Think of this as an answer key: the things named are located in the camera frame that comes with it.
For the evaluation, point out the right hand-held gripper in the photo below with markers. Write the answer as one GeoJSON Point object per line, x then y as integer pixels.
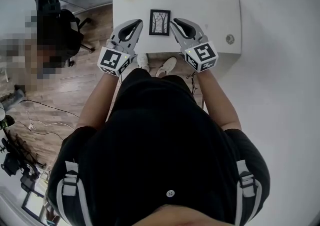
{"type": "Point", "coordinates": [202, 56]}

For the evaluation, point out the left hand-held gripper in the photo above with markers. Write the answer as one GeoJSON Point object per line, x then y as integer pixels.
{"type": "Point", "coordinates": [113, 60]}

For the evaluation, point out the black picture frame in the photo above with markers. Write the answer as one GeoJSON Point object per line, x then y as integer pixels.
{"type": "Point", "coordinates": [160, 33]}

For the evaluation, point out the person's left forearm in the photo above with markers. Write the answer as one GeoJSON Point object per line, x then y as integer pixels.
{"type": "Point", "coordinates": [97, 105]}

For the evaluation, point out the person's right forearm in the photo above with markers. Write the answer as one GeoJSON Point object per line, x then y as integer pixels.
{"type": "Point", "coordinates": [220, 102]}

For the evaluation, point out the person's left white shoe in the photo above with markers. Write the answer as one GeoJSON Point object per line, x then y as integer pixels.
{"type": "Point", "coordinates": [143, 61]}

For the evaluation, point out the person's white shoe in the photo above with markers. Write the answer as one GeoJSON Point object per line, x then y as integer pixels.
{"type": "Point", "coordinates": [167, 66]}
{"type": "Point", "coordinates": [143, 61]}

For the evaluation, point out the person's right white shoe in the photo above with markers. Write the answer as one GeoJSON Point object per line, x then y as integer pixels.
{"type": "Point", "coordinates": [167, 66]}

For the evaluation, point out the round grey desk grommet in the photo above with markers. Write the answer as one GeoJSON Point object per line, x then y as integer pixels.
{"type": "Point", "coordinates": [230, 39]}

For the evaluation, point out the black office chair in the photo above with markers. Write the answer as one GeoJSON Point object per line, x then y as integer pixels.
{"type": "Point", "coordinates": [60, 28]}

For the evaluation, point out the person's black shirt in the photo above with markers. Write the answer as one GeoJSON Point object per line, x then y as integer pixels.
{"type": "Point", "coordinates": [160, 145]}

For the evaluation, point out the pile of black equipment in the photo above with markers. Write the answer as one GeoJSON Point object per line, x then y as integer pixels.
{"type": "Point", "coordinates": [20, 162]}

